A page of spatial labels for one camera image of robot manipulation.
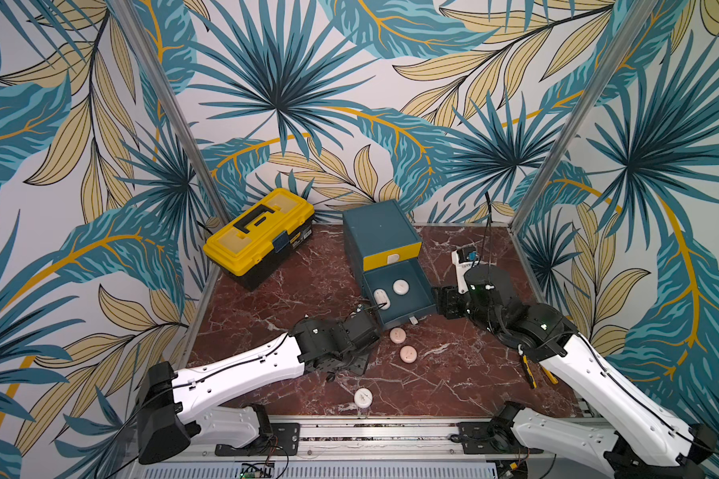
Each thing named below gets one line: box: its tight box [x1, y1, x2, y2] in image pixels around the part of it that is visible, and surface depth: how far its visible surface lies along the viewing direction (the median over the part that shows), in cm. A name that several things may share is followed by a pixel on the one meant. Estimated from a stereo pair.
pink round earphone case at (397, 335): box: [389, 327, 407, 345], surface depth 92 cm
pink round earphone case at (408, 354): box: [399, 345, 418, 365], surface depth 88 cm
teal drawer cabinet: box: [341, 199, 439, 315], surface depth 91 cm
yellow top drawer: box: [362, 241, 423, 272], surface depth 87 cm
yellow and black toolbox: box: [202, 187, 316, 293], surface depth 96 cm
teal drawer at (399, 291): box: [362, 257, 438, 331], surface depth 94 cm
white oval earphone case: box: [373, 288, 391, 311], surface depth 91 cm
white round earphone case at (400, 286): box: [391, 278, 411, 297], surface depth 94 cm
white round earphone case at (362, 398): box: [353, 387, 374, 409], surface depth 80 cm
